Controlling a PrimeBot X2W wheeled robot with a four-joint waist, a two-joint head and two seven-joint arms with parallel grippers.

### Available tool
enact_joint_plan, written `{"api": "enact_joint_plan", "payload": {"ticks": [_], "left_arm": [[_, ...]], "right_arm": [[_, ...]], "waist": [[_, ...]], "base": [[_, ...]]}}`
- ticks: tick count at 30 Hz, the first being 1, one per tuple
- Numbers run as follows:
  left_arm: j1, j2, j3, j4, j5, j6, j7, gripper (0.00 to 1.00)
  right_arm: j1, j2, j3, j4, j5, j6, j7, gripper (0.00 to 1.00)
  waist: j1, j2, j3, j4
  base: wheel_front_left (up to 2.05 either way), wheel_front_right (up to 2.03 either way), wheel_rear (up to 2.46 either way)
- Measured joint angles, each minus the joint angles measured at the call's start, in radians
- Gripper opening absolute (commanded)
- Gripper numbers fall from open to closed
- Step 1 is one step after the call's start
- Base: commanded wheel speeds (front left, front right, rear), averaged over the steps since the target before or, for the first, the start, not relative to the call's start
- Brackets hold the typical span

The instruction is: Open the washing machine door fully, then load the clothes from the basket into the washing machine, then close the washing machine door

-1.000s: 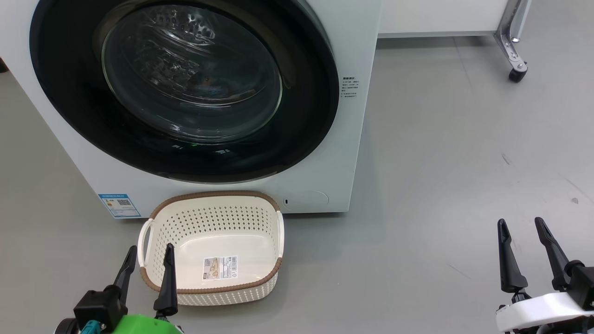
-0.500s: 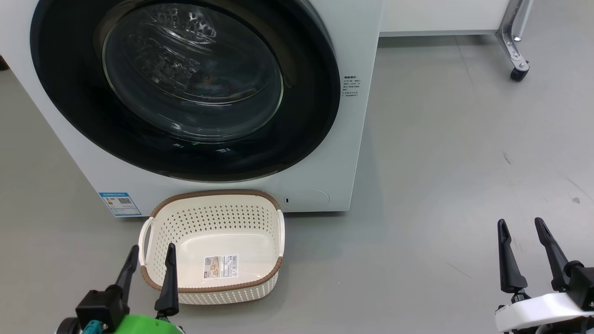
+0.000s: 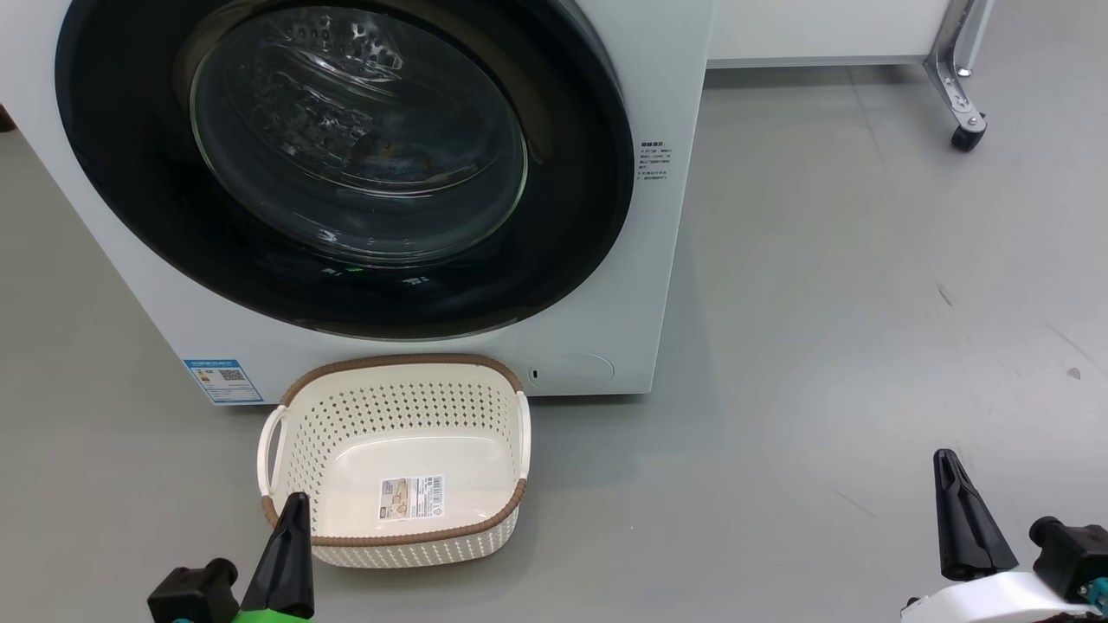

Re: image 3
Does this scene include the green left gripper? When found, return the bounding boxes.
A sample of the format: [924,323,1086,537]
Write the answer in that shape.
[229,492,315,623]

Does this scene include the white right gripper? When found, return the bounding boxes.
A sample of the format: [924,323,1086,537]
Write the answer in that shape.
[900,448,1108,623]

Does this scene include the round black glass washer door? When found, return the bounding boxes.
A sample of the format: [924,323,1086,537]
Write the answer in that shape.
[55,0,637,342]

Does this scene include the blue cartoon print garment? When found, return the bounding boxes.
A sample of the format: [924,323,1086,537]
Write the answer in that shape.
[351,130,434,176]

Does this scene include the stainless steel washing machine drum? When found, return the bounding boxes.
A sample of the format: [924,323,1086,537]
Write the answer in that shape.
[190,7,529,260]

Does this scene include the white front-load washing machine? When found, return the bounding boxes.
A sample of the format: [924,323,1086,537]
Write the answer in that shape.
[0,0,715,406]

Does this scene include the white basket with brown rim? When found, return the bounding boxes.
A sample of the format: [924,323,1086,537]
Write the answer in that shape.
[256,353,531,569]

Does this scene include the basket product label sticker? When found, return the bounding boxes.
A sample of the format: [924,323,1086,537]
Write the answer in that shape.
[378,474,446,522]

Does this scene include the blue energy label sticker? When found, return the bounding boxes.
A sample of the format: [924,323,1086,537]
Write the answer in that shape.
[184,358,264,406]

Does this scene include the round white filter cover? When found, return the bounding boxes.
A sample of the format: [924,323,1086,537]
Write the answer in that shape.
[528,352,615,390]

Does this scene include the grey frame leg with caster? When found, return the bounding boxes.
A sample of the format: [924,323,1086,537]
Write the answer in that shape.
[923,0,995,153]

